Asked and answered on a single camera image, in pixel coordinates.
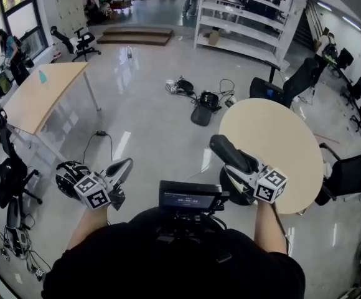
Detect brown wooden step platform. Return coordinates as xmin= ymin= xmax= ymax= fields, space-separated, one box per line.
xmin=96 ymin=26 xmax=175 ymax=46

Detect large black-framed window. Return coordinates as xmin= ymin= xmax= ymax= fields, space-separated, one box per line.
xmin=0 ymin=0 xmax=49 ymax=83

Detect black metal staircase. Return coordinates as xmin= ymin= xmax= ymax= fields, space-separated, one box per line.
xmin=292 ymin=0 xmax=324 ymax=48

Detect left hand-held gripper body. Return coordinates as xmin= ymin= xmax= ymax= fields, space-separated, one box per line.
xmin=73 ymin=171 xmax=126 ymax=212

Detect white shelving rack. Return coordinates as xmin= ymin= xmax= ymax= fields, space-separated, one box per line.
xmin=194 ymin=0 xmax=306 ymax=71

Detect black pack with cables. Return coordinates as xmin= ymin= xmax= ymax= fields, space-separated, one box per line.
xmin=166 ymin=77 xmax=195 ymax=97

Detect grey strap buckle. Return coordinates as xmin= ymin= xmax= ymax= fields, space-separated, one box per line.
xmin=216 ymin=250 xmax=233 ymax=263

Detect black and white office chair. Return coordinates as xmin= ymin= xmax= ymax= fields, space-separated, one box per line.
xmin=50 ymin=26 xmax=102 ymax=62

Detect person's left forearm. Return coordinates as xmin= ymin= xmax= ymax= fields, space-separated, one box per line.
xmin=67 ymin=206 xmax=108 ymax=250

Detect green and black bag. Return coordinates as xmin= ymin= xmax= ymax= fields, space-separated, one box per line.
xmin=0 ymin=73 xmax=13 ymax=96

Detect black metal-frame visitor chair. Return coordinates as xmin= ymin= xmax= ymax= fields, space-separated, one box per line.
xmin=314 ymin=141 xmax=361 ymax=207

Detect round wooden table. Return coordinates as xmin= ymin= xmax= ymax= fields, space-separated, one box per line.
xmin=218 ymin=97 xmax=324 ymax=216

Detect person's black shirt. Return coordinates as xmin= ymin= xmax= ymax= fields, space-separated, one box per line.
xmin=42 ymin=206 xmax=307 ymax=299

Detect brown cardboard box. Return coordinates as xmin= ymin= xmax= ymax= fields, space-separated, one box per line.
xmin=204 ymin=27 xmax=222 ymax=46

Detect black headrest office chair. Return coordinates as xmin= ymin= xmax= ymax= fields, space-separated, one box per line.
xmin=250 ymin=57 xmax=320 ymax=108

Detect rectangular wooden table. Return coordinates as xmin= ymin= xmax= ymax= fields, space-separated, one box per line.
xmin=2 ymin=62 xmax=102 ymax=164

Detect grey wearable equipment pack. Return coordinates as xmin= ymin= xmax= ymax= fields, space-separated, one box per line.
xmin=4 ymin=196 xmax=32 ymax=258

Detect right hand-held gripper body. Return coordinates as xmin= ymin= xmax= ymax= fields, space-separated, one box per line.
xmin=241 ymin=166 xmax=289 ymax=205

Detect open black equipment bag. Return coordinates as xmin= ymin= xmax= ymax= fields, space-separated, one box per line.
xmin=190 ymin=91 xmax=222 ymax=127

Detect white metal lockers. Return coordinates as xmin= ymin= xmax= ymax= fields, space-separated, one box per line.
xmin=54 ymin=0 xmax=87 ymax=39

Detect person's right forearm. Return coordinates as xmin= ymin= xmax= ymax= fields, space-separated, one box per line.
xmin=253 ymin=202 xmax=289 ymax=255

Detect black mesh office chair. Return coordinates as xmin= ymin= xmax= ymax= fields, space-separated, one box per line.
xmin=0 ymin=103 xmax=43 ymax=210

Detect clothing rack with clothes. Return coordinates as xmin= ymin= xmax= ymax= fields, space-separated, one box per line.
xmin=85 ymin=0 xmax=134 ymax=24

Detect black chest harness mount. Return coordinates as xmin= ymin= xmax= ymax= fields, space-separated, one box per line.
xmin=155 ymin=209 xmax=228 ymax=244

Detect small black monitor screen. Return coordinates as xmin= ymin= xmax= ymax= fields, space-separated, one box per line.
xmin=158 ymin=180 xmax=231 ymax=212

